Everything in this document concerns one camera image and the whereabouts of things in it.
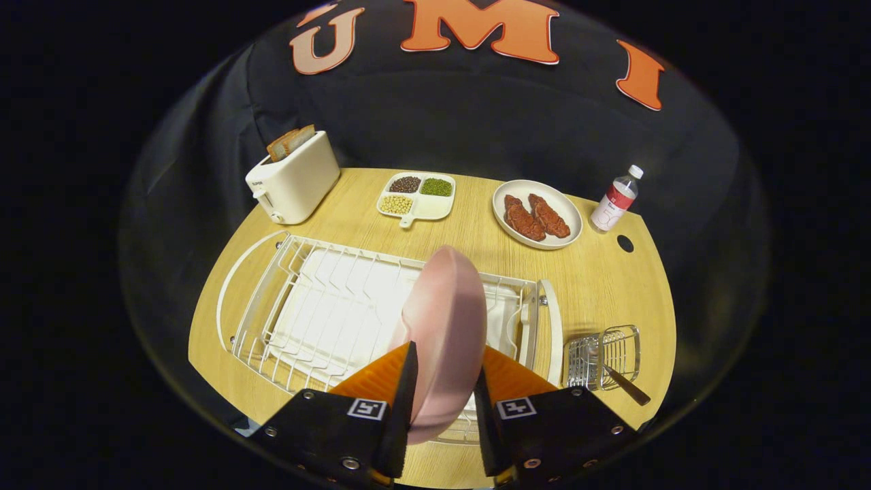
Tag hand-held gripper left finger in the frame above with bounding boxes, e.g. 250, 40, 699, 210
248, 342, 419, 487

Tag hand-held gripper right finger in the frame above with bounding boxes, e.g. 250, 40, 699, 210
473, 346, 640, 487

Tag pink plate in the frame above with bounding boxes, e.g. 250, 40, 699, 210
389, 245, 489, 445

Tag white wire dish rack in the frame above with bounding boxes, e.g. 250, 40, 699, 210
216, 230, 564, 446

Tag dark-handled spoon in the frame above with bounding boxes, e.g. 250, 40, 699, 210
587, 339, 651, 407

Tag metal wire basket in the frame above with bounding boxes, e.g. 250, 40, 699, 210
563, 325, 642, 392

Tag white divided dish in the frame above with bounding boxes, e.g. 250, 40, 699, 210
376, 171, 457, 228

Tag white plate with meat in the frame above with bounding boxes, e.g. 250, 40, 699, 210
492, 180, 584, 250

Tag red meat piece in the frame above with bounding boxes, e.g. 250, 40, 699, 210
528, 193, 572, 239
504, 195, 547, 242

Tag white toaster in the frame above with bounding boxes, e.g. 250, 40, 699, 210
245, 131, 341, 225

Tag clear bottle with red label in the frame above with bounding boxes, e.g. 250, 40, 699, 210
589, 165, 644, 234

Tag toast bread slices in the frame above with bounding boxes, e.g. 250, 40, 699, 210
267, 125, 317, 163

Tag black backdrop cloth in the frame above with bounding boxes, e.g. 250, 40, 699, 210
119, 0, 770, 436

